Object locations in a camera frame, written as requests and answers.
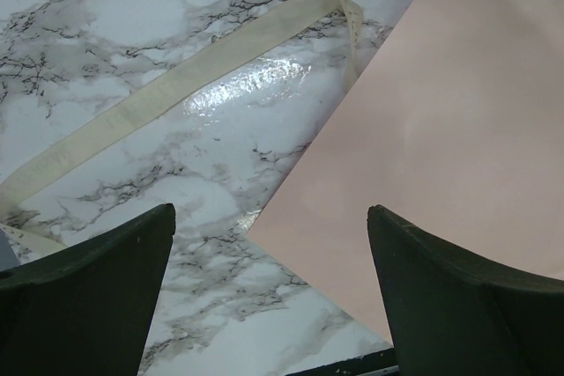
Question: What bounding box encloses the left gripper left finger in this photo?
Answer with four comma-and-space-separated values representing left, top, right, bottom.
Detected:
1, 203, 175, 375

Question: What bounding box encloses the cream ribbon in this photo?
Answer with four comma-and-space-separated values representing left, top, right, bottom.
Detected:
0, 0, 365, 256

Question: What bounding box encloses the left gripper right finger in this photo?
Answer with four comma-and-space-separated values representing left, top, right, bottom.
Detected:
367, 205, 563, 375

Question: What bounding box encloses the pink wrapping paper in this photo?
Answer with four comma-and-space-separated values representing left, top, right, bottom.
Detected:
248, 0, 563, 340

